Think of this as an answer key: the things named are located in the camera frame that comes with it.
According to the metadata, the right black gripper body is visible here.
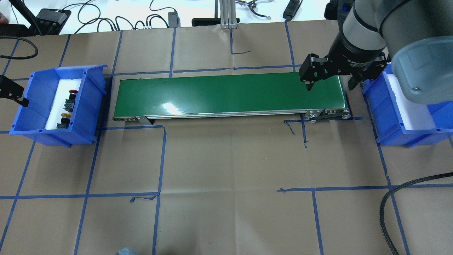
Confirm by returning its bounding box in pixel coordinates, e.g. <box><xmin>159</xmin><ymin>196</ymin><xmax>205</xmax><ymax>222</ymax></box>
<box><xmin>299</xmin><ymin>34</ymin><xmax>388</xmax><ymax>84</ymax></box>

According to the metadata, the red mushroom push button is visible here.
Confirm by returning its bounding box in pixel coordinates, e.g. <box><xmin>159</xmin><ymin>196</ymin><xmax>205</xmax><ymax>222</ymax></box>
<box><xmin>68</xmin><ymin>89</ymin><xmax>78</xmax><ymax>101</ymax></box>

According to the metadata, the yellow mushroom push button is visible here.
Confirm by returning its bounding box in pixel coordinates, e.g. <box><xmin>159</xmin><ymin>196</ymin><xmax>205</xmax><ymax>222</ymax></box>
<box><xmin>56</xmin><ymin>113</ymin><xmax>72</xmax><ymax>130</ymax></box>

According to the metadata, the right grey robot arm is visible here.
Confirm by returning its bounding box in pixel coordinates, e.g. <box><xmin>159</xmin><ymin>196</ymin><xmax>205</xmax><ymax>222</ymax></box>
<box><xmin>299</xmin><ymin>0</ymin><xmax>453</xmax><ymax>104</ymax></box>

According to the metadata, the green conveyor belt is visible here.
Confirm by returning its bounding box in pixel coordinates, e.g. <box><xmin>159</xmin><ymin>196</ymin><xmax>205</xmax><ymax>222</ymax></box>
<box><xmin>112</xmin><ymin>72</ymin><xmax>352</xmax><ymax>122</ymax></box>

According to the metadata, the right blue plastic bin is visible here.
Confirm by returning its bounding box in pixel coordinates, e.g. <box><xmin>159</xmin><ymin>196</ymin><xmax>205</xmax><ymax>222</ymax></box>
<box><xmin>361</xmin><ymin>64</ymin><xmax>453</xmax><ymax>147</ymax></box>

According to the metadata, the blue plastic bin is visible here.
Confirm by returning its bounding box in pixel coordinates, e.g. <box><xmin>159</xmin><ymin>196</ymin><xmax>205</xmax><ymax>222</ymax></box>
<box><xmin>9</xmin><ymin>65</ymin><xmax>106</xmax><ymax>147</ymax></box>
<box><xmin>361</xmin><ymin>64</ymin><xmax>453</xmax><ymax>147</ymax></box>

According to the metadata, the left blue plastic bin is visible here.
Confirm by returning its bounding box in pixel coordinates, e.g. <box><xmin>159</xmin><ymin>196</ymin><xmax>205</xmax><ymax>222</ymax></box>
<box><xmin>9</xmin><ymin>65</ymin><xmax>106</xmax><ymax>147</ymax></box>

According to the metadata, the white foam pad left bin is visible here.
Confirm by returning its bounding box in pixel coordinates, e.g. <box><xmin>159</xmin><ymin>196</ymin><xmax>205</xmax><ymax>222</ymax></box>
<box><xmin>45</xmin><ymin>79</ymin><xmax>81</xmax><ymax>130</ymax></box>

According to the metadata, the white foam pad bin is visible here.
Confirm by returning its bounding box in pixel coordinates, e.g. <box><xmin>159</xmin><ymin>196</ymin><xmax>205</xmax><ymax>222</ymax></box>
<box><xmin>45</xmin><ymin>79</ymin><xmax>81</xmax><ymax>130</ymax></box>
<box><xmin>387</xmin><ymin>74</ymin><xmax>436</xmax><ymax>130</ymax></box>

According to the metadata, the white foam pad right bin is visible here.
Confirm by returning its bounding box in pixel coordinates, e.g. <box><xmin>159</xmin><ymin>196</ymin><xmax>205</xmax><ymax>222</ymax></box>
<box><xmin>387</xmin><ymin>74</ymin><xmax>436</xmax><ymax>130</ymax></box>

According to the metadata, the black power adapter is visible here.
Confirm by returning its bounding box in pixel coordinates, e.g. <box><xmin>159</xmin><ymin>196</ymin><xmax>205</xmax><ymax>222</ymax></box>
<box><xmin>168</xmin><ymin>11</ymin><xmax>181</xmax><ymax>28</ymax></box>

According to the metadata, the aluminium frame post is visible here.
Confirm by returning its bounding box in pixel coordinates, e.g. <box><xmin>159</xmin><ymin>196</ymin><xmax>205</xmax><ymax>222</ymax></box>
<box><xmin>219</xmin><ymin>0</ymin><xmax>237</xmax><ymax>29</ymax></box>

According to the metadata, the black braided cable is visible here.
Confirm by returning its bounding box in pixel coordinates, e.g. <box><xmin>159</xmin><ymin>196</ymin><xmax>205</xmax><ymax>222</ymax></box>
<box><xmin>379</xmin><ymin>172</ymin><xmax>453</xmax><ymax>255</ymax></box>

